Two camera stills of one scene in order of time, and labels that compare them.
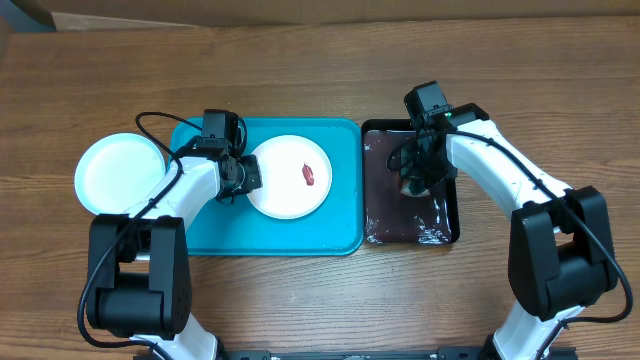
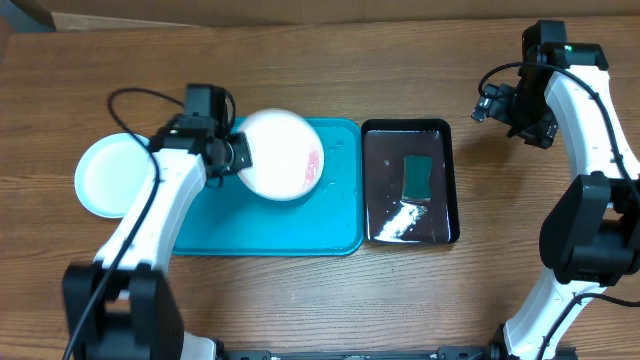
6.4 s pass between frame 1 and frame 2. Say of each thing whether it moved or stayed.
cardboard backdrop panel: stayed
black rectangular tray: stayed
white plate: moved
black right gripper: moved
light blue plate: stayed
